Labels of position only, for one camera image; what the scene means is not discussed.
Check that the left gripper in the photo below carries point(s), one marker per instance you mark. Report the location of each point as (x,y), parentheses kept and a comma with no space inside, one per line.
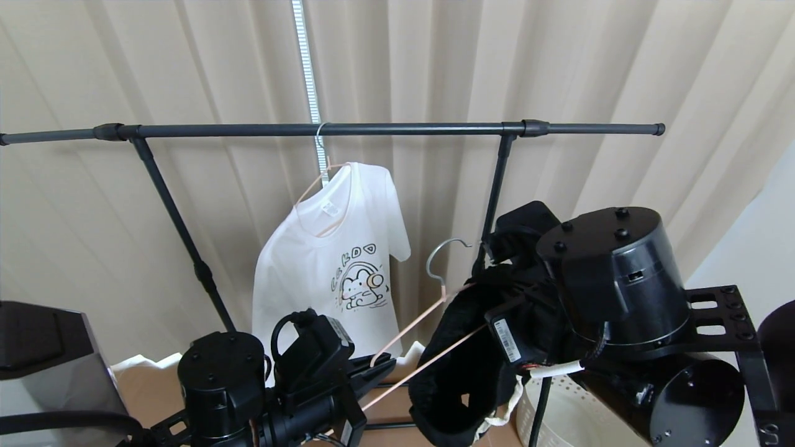
(304,416)

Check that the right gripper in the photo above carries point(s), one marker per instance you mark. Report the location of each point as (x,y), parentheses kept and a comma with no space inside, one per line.
(683,397)

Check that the pink clothes hanger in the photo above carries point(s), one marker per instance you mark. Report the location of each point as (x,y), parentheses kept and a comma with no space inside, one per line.
(425,367)
(318,133)

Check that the black garment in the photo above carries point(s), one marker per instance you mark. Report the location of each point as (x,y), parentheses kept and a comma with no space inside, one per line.
(459,372)

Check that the white printed t-shirt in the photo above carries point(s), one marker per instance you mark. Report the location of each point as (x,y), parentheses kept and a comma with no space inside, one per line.
(310,279)

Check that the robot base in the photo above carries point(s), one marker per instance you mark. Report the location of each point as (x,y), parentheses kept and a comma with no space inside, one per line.
(56,372)

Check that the white laundry basket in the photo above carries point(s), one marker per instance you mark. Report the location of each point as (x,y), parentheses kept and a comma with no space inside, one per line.
(571,416)

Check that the black clothes rack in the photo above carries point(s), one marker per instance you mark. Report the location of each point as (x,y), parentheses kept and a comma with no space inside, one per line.
(310,130)

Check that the beige curtain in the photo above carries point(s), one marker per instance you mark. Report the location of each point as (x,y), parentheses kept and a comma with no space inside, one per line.
(155,62)

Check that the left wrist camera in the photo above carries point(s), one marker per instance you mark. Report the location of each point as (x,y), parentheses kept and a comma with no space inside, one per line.
(317,347)

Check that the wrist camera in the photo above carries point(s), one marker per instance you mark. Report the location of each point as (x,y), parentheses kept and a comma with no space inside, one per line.
(525,226)
(317,347)

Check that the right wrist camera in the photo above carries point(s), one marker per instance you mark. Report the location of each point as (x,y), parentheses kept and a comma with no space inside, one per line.
(525,226)

